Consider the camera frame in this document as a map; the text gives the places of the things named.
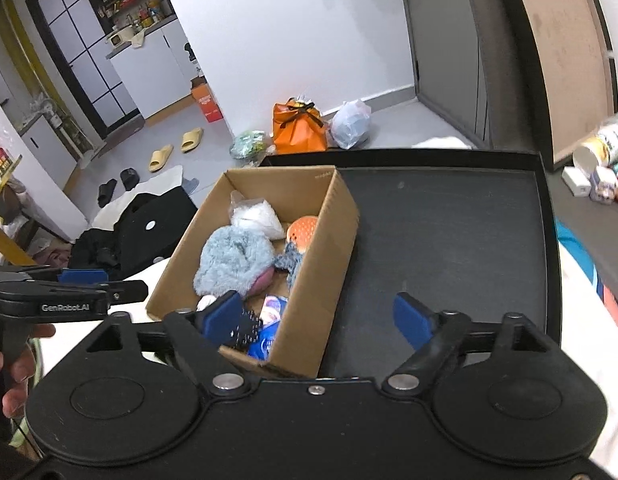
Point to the yellow slipper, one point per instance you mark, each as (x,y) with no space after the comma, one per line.
(191,140)
(161,157)

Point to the grey wardrobe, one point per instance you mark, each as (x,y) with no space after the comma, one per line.
(439,35)

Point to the white cabinet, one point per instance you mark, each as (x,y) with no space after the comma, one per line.
(149,75)

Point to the white soft item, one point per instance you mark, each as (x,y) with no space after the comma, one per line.
(206,302)

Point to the black dotted sock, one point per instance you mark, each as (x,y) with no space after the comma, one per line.
(246,330)

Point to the white cloth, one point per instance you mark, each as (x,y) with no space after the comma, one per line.
(164,177)

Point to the yellow wooden table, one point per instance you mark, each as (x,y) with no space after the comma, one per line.
(6,240)

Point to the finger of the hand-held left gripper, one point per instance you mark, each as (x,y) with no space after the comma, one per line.
(84,276)
(64,300)

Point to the clear plastic bag white filling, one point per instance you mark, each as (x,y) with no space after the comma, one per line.
(256,220)

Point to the black slipper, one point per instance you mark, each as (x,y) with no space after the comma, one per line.
(107,192)
(130,179)

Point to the small white box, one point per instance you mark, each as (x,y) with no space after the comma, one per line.
(576,182)

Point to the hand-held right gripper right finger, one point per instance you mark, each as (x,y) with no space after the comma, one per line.
(413,320)

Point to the white canister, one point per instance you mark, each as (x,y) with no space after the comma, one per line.
(594,152)

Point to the printed white bedsheet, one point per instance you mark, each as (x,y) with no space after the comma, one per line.
(589,360)

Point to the clear bag green contents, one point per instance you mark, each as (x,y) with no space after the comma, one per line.
(249,142)

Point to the pink soft item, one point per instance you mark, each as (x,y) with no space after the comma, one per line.
(263,280)

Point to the orange dotted ball toy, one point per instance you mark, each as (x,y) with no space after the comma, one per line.
(303,232)

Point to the brown cardboard box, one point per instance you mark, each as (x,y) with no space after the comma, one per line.
(314,270)

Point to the white blue toy figure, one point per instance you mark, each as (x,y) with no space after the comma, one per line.
(605,185)

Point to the orange paper gift bag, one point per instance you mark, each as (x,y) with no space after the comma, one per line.
(299,135)

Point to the black framed glass door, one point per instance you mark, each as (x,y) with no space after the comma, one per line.
(84,80)

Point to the white desk fan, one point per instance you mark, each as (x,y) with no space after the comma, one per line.
(45,108)

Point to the cluttered kitchen shelf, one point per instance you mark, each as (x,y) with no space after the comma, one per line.
(134,5)

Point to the large blue fluffy plush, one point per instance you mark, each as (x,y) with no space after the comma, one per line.
(234,260)

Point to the person's left hand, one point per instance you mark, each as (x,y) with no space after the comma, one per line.
(21,375)

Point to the dark pump bottle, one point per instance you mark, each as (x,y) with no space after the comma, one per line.
(190,55)

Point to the black bag white dots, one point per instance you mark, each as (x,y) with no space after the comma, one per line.
(139,245)

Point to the black plastic tray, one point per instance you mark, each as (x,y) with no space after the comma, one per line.
(439,235)

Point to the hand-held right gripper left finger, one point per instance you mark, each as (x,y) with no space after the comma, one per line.
(223,316)

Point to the orange cardboard carton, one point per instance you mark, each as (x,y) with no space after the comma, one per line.
(209,105)

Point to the black framed wooden board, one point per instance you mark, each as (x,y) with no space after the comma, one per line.
(549,35)

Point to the white small appliance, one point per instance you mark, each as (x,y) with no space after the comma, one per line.
(117,37)

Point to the blue printed packet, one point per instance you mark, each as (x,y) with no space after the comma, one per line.
(271,310)

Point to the blue cloth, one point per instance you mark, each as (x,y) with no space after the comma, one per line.
(191,185)

